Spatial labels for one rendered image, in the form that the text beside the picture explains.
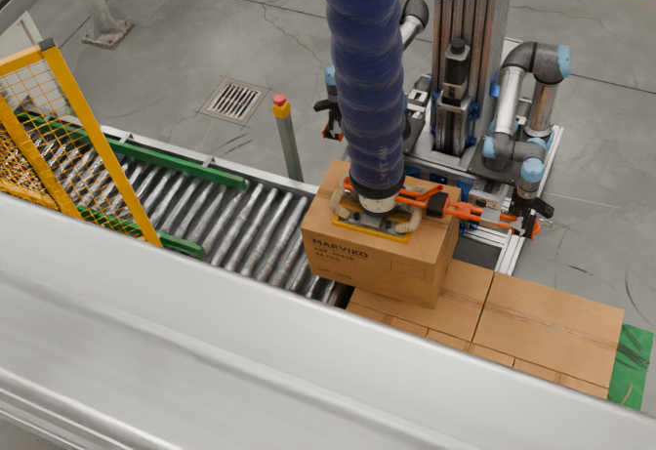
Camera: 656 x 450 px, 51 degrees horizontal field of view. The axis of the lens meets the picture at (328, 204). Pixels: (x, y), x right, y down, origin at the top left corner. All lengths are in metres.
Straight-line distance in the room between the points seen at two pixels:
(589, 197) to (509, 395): 4.19
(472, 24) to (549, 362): 1.49
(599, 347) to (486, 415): 3.06
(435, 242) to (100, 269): 2.58
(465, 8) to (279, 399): 2.63
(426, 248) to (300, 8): 3.28
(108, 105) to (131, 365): 5.07
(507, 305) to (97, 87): 3.52
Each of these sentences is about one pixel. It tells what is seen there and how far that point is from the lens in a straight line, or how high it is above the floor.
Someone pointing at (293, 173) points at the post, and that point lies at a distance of 3.88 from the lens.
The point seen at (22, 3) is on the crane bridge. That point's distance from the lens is 0.95.
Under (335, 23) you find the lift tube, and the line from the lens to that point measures 2.12.
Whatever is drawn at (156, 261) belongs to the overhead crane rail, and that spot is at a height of 3.21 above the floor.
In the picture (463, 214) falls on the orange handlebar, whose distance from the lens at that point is 2.76.
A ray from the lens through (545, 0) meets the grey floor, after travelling 5.75.
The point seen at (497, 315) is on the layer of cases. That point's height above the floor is 0.54.
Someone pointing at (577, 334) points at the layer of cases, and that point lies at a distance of 3.32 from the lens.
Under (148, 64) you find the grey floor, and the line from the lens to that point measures 5.54.
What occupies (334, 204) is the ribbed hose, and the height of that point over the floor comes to 1.14.
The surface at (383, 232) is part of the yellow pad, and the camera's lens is 2.86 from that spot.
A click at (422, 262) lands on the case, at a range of 2.81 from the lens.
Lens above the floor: 3.45
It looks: 53 degrees down
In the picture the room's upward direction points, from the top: 9 degrees counter-clockwise
